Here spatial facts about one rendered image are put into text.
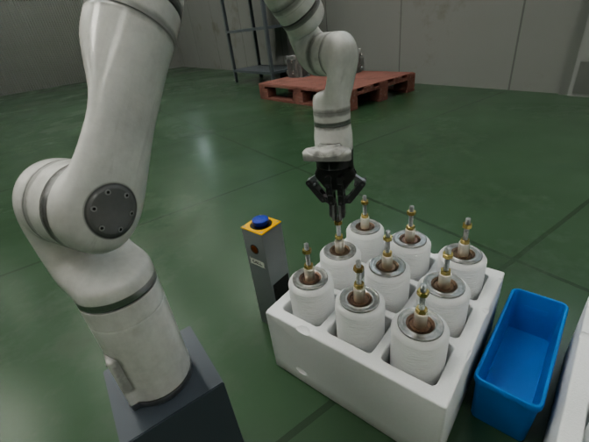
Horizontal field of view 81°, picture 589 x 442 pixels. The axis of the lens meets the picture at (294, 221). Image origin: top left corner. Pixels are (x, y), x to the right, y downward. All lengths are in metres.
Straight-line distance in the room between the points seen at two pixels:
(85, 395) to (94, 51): 0.84
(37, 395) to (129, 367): 0.66
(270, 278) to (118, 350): 0.47
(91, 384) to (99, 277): 0.66
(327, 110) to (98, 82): 0.39
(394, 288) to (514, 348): 0.36
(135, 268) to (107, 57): 0.22
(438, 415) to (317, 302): 0.28
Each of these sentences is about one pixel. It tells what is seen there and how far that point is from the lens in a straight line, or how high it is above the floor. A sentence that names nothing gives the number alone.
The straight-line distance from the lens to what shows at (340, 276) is 0.80.
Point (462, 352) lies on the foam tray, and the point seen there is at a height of 0.18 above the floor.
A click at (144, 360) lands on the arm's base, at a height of 0.38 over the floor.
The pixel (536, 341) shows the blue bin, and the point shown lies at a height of 0.00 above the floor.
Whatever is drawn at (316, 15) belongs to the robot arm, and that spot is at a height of 0.73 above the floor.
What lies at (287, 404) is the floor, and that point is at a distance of 0.86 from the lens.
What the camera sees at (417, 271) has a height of 0.19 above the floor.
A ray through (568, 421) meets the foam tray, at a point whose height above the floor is 0.18.
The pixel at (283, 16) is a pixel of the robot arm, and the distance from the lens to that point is 0.60.
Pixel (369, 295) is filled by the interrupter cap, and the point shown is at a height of 0.25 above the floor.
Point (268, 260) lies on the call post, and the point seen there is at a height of 0.24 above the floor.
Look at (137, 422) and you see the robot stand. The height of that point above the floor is 0.30.
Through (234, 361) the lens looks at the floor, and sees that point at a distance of 0.96.
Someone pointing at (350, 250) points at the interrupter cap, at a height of 0.25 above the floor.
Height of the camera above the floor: 0.72
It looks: 30 degrees down
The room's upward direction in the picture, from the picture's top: 8 degrees counter-clockwise
